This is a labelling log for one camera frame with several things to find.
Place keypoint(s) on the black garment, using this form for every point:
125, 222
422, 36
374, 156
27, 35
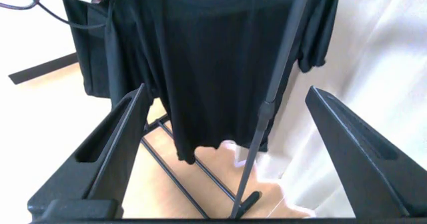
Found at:
217, 67

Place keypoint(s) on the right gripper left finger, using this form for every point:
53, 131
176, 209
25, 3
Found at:
100, 184

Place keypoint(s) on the black shorts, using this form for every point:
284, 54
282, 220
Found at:
90, 67

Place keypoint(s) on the black clothes rack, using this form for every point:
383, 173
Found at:
267, 110

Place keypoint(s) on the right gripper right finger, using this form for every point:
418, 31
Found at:
367, 184

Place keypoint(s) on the beige curtain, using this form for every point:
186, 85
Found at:
367, 50

